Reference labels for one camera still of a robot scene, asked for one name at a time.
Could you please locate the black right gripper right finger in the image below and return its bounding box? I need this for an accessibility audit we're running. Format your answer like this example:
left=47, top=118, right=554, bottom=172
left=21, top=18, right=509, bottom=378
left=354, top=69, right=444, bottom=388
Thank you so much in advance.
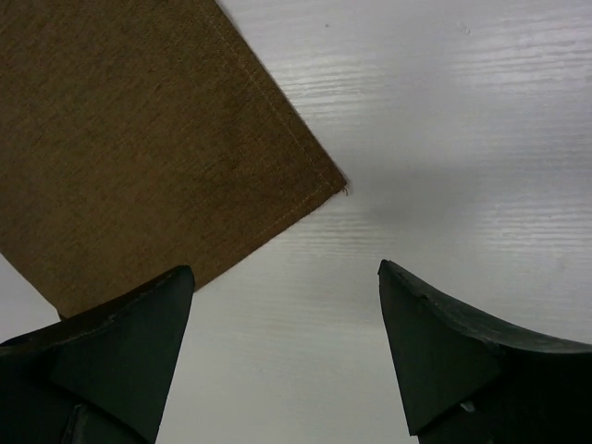
left=378, top=260, right=591, bottom=443

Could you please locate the brown cloth napkin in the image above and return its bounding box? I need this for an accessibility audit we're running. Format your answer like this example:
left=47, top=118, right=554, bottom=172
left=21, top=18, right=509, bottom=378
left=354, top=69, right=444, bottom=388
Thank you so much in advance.
left=1, top=1, right=346, bottom=316

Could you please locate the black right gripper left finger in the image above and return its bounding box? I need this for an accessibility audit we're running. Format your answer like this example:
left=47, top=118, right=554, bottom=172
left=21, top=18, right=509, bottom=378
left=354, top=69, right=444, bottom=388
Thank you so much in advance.
left=1, top=265, right=193, bottom=443

